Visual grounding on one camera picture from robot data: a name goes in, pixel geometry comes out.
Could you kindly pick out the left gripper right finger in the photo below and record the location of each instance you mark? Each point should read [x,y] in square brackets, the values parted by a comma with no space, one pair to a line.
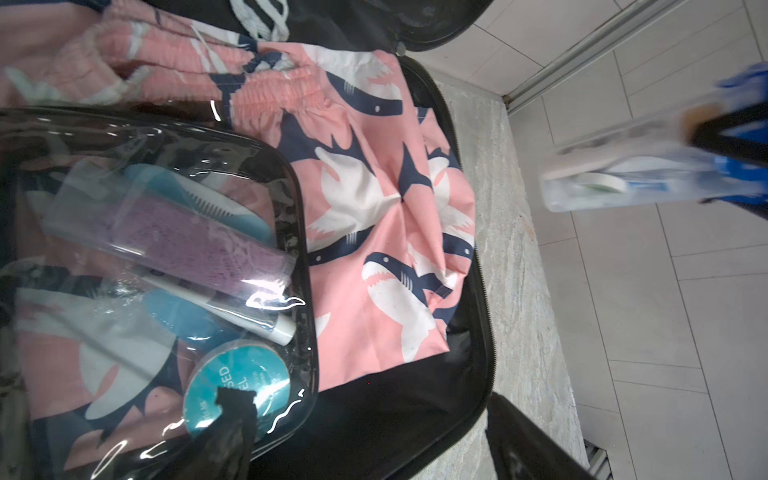
[521,450]

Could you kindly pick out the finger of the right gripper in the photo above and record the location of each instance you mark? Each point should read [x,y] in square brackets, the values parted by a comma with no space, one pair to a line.
[710,135]

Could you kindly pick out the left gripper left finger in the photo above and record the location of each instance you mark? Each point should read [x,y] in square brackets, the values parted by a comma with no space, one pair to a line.
[222,450]

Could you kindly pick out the clear container blue lid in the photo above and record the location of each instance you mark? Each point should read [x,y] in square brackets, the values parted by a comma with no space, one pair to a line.
[651,159]

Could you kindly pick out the clear black-trimmed toiletry bag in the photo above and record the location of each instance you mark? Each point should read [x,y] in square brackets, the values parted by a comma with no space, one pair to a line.
[92,386]

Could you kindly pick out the pink shark print shorts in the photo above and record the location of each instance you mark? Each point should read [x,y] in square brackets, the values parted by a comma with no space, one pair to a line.
[116,57]

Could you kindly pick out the teal round jar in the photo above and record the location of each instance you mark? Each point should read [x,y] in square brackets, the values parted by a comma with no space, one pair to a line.
[247,365]

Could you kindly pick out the white tube in bag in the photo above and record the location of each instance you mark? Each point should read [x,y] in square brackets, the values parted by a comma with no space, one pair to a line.
[198,313]

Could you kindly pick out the right aluminium corner post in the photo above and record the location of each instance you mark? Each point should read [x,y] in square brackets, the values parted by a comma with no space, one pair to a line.
[620,28]

